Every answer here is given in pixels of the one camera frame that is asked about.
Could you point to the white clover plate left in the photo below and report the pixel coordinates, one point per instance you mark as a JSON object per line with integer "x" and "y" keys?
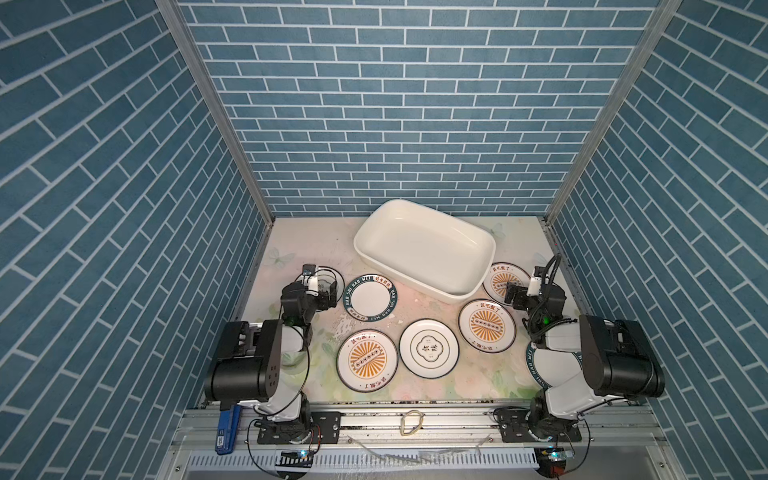
{"x": 330, "y": 278}

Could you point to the white clover plate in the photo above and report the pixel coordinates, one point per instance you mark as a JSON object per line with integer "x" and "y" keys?
{"x": 330, "y": 278}
{"x": 429, "y": 349}

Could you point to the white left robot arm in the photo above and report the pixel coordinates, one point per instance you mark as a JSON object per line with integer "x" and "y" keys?
{"x": 245, "y": 369}

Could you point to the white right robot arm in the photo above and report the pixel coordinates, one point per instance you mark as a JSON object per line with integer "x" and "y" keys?
{"x": 581, "y": 364}

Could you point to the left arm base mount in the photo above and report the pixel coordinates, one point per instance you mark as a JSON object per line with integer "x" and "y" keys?
{"x": 297, "y": 427}

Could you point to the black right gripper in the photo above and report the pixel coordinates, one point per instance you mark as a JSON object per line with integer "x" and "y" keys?
{"x": 522, "y": 297}

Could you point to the white plastic bin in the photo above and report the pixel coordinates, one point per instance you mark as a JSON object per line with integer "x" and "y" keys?
{"x": 437, "y": 254}

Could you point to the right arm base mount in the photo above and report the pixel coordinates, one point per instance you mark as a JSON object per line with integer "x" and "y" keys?
{"x": 518, "y": 425}

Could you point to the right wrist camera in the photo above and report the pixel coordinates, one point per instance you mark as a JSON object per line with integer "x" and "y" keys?
{"x": 536, "y": 281}

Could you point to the green rim plate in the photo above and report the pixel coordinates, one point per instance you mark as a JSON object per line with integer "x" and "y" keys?
{"x": 370, "y": 298}
{"x": 536, "y": 364}

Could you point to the orange sunburst plate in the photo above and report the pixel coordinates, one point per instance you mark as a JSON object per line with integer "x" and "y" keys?
{"x": 499, "y": 275}
{"x": 367, "y": 361}
{"x": 487, "y": 326}

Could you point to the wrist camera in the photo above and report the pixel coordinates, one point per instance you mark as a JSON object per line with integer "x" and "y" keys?
{"x": 536, "y": 281}
{"x": 309, "y": 279}

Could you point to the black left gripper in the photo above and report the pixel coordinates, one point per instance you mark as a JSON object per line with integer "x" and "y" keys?
{"x": 305, "y": 289}

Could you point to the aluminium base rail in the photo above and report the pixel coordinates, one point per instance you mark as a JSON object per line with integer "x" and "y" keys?
{"x": 448, "y": 424}

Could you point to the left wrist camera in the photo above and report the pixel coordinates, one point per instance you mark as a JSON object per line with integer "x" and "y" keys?
{"x": 309, "y": 279}

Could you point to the beige rubber band loop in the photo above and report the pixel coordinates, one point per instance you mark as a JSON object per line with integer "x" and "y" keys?
{"x": 411, "y": 422}

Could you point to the white clover plate centre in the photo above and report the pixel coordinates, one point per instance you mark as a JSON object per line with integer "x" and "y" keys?
{"x": 429, "y": 349}

